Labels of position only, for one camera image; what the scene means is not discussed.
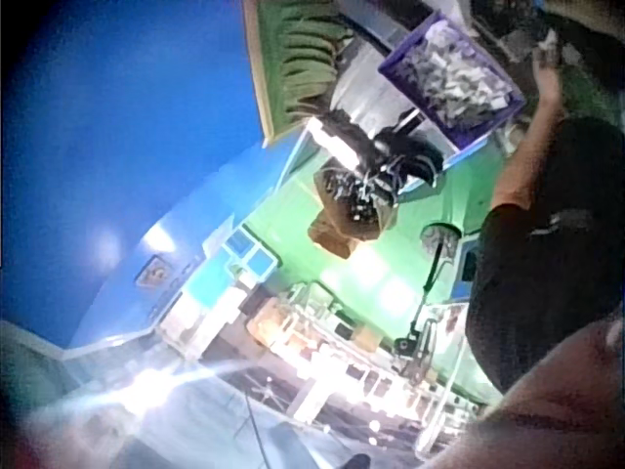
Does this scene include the person's left hand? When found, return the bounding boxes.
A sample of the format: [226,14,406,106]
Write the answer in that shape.
[530,42,565,97]

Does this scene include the standing fan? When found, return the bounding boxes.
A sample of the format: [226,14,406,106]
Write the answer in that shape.
[394,222,463,373]

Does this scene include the black bag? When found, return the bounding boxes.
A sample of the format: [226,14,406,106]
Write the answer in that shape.
[360,124,446,197]

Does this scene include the cluttered storage racks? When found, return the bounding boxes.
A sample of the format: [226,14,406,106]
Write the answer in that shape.
[185,280,473,444]

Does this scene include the purple crate of pale scraps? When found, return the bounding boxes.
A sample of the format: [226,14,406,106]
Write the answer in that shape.
[377,9,526,153]

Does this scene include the white sack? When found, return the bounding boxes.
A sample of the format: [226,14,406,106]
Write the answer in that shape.
[325,33,422,144]

